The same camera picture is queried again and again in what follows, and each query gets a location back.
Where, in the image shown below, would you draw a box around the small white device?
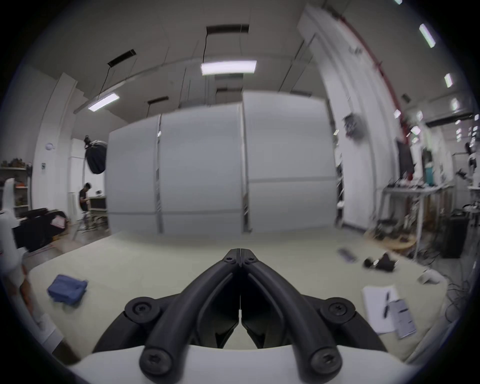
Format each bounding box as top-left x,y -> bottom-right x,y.
418,270 -> 444,286

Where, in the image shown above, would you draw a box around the small grey booklet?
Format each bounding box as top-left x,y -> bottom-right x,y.
388,299 -> 418,340

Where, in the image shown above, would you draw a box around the shelf with small items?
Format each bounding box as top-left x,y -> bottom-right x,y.
0,157 -> 32,218

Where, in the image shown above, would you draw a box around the white paper sheet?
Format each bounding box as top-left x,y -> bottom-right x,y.
362,285 -> 400,335

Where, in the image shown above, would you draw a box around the black hand controller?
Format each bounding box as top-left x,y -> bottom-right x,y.
362,253 -> 399,273

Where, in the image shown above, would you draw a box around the black softbox lamp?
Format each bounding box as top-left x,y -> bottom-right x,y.
83,136 -> 109,175

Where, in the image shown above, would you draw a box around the black box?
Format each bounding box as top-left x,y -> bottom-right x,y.
440,213 -> 471,259

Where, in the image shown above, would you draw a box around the white table with equipment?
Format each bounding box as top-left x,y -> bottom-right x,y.
375,139 -> 456,259

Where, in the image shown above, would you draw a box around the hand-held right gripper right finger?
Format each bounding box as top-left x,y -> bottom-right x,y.
239,248 -> 389,383

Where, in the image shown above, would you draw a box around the person's left hand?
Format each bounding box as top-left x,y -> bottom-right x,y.
14,264 -> 43,325

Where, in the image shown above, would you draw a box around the folded blue cloth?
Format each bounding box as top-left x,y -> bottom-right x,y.
47,274 -> 89,307

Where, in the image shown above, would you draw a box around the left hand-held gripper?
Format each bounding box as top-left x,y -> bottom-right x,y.
0,178 -> 24,280

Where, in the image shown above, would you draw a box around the black sofa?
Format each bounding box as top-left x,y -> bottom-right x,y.
13,208 -> 70,253

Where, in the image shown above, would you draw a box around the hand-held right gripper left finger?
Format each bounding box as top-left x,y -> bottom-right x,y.
92,248 -> 241,383

